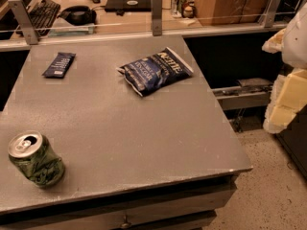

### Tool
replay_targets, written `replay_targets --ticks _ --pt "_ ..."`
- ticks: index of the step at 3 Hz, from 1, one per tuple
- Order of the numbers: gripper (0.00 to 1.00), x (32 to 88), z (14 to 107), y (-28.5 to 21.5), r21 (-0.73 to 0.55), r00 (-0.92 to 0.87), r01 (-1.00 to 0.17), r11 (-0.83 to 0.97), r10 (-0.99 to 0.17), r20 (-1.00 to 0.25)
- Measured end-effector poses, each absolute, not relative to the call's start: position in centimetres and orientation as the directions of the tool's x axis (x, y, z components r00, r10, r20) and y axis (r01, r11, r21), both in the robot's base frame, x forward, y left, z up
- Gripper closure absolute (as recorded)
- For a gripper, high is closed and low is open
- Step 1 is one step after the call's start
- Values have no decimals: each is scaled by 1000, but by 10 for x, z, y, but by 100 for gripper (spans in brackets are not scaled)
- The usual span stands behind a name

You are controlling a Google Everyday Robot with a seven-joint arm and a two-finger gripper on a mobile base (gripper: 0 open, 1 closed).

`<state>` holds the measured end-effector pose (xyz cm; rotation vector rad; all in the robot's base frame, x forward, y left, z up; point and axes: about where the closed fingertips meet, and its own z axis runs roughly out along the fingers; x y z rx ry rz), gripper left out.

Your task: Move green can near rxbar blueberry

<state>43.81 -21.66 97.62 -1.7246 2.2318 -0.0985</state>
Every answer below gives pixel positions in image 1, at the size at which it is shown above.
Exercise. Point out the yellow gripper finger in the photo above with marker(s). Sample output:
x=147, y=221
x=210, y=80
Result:
x=288, y=97
x=274, y=44

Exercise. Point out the crushed green soda can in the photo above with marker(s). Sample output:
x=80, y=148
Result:
x=32, y=154

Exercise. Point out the blue rxbar blueberry wrapper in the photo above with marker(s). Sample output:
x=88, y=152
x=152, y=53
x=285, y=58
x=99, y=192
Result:
x=59, y=66

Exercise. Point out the brown cardboard box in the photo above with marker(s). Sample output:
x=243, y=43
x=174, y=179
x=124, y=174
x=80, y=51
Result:
x=223, y=12

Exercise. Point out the small round brown object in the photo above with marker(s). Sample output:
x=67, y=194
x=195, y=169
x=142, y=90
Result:
x=188, y=12

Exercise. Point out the cans on back desk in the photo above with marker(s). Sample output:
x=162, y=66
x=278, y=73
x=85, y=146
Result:
x=176, y=7

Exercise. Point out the blue kettle chips bag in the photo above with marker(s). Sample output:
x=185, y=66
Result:
x=148, y=74

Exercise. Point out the black laptop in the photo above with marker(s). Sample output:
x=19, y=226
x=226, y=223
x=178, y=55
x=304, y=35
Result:
x=128, y=5

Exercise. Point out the black headphones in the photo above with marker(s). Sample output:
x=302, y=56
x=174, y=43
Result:
x=78, y=15

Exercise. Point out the black keyboard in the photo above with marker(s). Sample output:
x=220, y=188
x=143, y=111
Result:
x=43, y=15

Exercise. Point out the metal drawer rail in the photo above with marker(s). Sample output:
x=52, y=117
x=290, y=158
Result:
x=245, y=94

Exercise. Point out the right metal bracket post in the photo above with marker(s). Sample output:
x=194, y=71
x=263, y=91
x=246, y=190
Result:
x=268, y=15

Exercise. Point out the metal bracket post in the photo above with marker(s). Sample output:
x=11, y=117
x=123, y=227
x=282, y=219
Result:
x=268, y=15
x=28, y=30
x=156, y=17

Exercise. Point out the middle metal bracket post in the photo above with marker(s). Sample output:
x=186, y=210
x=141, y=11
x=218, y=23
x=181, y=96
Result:
x=156, y=17

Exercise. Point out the drawer with metal handle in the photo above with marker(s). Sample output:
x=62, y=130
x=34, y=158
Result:
x=185, y=210

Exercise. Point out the left metal bracket post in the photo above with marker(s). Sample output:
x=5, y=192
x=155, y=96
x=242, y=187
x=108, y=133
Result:
x=28, y=30

